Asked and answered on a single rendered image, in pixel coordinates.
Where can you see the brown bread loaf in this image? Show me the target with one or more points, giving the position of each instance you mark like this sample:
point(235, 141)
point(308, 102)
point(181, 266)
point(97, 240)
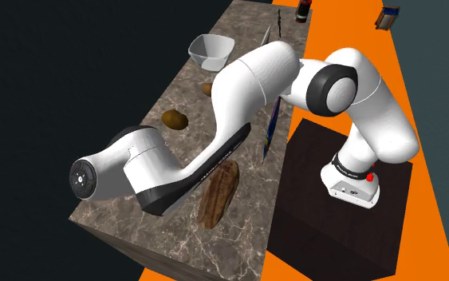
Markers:
point(219, 194)

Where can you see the thin black stick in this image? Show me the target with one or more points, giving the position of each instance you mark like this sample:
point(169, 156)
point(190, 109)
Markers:
point(279, 23)

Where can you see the brown potato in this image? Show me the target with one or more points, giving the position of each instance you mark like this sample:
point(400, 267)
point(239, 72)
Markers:
point(207, 89)
point(174, 119)

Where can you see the dark robot stand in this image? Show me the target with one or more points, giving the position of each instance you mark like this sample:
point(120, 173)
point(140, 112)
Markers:
point(325, 233)

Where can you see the silver knife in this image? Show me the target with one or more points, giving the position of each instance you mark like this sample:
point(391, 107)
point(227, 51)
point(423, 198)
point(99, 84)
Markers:
point(266, 36)

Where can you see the red and black bottle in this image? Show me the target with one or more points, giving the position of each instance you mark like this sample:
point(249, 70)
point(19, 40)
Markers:
point(302, 10)

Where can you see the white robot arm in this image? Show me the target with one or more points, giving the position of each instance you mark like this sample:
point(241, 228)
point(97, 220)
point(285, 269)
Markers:
point(247, 81)

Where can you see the white bowl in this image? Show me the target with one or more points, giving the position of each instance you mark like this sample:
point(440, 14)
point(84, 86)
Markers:
point(211, 49)

